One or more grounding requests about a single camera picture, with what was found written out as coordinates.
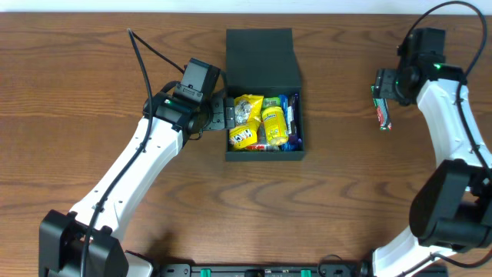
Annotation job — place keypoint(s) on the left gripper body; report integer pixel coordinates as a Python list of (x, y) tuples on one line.
[(223, 115)]

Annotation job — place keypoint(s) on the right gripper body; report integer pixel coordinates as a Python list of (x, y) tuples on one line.
[(383, 86)]

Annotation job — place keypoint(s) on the yellow Hacks candy bag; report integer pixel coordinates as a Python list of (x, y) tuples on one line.
[(247, 118)]

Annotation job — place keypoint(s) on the dark green box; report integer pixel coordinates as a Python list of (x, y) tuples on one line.
[(263, 62)]

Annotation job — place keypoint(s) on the green red chocolate bar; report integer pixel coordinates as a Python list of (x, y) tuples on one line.
[(383, 115)]

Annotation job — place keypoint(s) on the green snack bag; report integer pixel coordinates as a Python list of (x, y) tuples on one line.
[(262, 144)]

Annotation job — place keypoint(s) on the blue wafer bar wrapper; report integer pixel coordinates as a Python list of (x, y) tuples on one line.
[(288, 146)]

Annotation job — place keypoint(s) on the yellow Mentos bottle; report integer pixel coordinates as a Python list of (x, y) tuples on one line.
[(275, 127)]

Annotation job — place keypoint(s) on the dark blue Dairy Milk bar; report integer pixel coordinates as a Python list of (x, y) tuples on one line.
[(292, 118)]

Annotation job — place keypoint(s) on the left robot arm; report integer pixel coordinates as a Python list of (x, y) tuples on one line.
[(86, 241)]

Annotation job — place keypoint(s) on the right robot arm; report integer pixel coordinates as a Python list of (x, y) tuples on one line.
[(452, 212)]

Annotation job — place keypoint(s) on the black mounting rail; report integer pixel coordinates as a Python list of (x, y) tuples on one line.
[(328, 269)]

